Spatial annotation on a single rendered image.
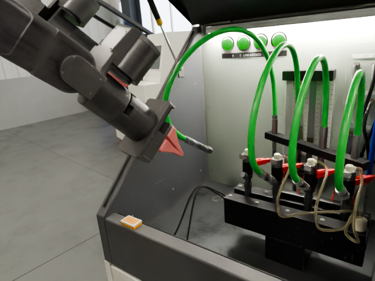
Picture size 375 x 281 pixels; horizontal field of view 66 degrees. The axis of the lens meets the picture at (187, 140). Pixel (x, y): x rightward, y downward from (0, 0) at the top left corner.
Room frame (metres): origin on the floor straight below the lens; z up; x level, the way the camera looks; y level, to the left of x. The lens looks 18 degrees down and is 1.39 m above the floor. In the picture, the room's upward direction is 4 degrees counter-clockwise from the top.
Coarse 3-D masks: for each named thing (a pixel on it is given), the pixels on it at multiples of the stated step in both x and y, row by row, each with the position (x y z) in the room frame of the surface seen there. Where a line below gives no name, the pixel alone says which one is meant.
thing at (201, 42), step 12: (204, 36) 0.76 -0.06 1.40; (252, 36) 0.83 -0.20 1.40; (192, 48) 0.73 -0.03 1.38; (264, 48) 0.85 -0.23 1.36; (180, 60) 0.72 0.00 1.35; (168, 84) 0.70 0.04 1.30; (168, 96) 0.69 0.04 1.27; (276, 96) 0.87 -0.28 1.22; (276, 108) 0.87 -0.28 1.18; (168, 120) 0.69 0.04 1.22
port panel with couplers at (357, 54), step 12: (348, 48) 0.83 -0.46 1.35; (360, 48) 0.82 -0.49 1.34; (372, 48) 0.80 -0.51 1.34; (348, 60) 0.83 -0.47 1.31; (360, 60) 0.81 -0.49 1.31; (372, 60) 0.80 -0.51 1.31; (348, 72) 0.83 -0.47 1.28; (348, 84) 0.83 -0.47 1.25; (372, 96) 0.79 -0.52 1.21; (372, 108) 0.79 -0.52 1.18; (372, 120) 0.79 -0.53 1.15; (348, 144) 0.82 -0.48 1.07
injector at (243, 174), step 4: (244, 160) 0.71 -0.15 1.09; (248, 160) 0.71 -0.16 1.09; (244, 164) 0.71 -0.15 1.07; (248, 164) 0.71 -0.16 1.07; (244, 168) 0.71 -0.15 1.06; (248, 168) 0.71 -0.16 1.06; (244, 172) 0.71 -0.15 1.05; (248, 172) 0.71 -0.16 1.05; (252, 172) 0.71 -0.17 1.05; (244, 176) 0.69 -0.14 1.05; (248, 176) 0.71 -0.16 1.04; (252, 176) 0.72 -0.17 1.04; (244, 180) 0.72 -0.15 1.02; (248, 180) 0.71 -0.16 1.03; (244, 184) 0.72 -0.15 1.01; (248, 184) 0.71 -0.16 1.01; (244, 188) 0.72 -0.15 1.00; (248, 188) 0.71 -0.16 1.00; (244, 192) 0.72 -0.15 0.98; (248, 192) 0.71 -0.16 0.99; (248, 196) 0.71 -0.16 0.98
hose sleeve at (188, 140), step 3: (186, 138) 0.71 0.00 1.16; (189, 138) 0.72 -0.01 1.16; (192, 138) 0.73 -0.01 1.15; (183, 141) 0.72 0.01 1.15; (186, 141) 0.71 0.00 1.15; (189, 141) 0.71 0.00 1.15; (192, 141) 0.72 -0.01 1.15; (195, 141) 0.73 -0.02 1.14; (189, 144) 0.72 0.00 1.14; (192, 144) 0.72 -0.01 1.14; (195, 144) 0.72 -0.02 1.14; (198, 144) 0.73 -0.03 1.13; (201, 144) 0.74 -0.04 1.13; (204, 144) 0.75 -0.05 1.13; (195, 147) 0.73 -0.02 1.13; (198, 147) 0.73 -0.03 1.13; (201, 147) 0.73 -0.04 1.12; (204, 147) 0.74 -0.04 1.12; (207, 147) 0.74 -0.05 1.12; (201, 150) 0.74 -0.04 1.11; (204, 150) 0.74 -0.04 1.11; (207, 150) 0.74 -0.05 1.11
